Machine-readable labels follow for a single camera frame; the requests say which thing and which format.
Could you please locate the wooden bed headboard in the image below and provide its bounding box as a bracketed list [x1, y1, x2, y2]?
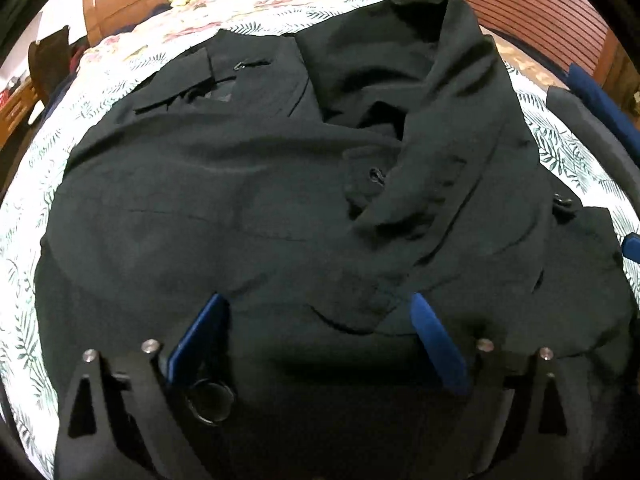
[82, 0, 312, 46]

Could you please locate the wooden cabinet desk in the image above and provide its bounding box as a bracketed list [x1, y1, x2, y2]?
[0, 80, 42, 152]

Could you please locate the dark wooden chair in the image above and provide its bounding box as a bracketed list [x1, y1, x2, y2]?
[27, 25, 72, 107]

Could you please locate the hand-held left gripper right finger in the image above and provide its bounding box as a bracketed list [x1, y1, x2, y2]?
[410, 293, 572, 480]

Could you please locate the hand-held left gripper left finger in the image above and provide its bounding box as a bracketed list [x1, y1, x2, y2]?
[55, 292, 231, 480]

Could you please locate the black buttoned coat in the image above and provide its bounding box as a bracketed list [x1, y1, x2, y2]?
[34, 0, 640, 480]

